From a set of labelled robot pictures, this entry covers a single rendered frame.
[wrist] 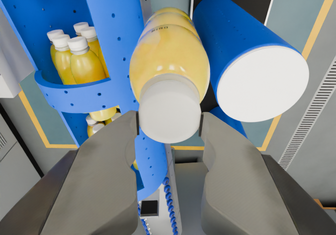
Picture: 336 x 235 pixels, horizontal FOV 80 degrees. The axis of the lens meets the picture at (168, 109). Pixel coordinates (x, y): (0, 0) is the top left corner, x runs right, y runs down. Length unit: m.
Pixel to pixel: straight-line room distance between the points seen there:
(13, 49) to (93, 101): 0.31
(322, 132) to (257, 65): 2.14
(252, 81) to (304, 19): 1.27
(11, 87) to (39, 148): 2.21
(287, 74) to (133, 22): 0.48
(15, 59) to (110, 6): 0.37
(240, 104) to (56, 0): 0.62
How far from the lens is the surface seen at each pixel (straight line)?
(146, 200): 1.24
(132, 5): 0.46
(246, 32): 0.75
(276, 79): 0.70
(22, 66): 0.72
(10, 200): 2.77
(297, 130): 2.56
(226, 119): 1.69
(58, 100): 0.50
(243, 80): 0.67
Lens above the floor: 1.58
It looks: 53 degrees down
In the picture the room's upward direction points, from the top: 179 degrees counter-clockwise
